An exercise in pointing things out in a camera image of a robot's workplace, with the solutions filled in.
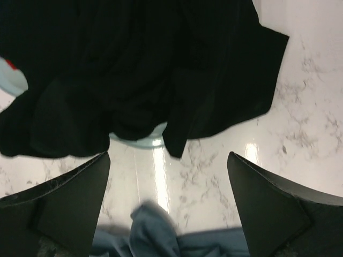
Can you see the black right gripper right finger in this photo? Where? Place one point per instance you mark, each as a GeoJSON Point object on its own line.
{"type": "Point", "coordinates": [280, 217]}

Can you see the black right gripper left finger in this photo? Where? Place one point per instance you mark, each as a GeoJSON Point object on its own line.
{"type": "Point", "coordinates": [57, 217]}

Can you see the grey-blue t shirt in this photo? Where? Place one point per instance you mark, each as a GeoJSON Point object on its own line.
{"type": "Point", "coordinates": [152, 234]}

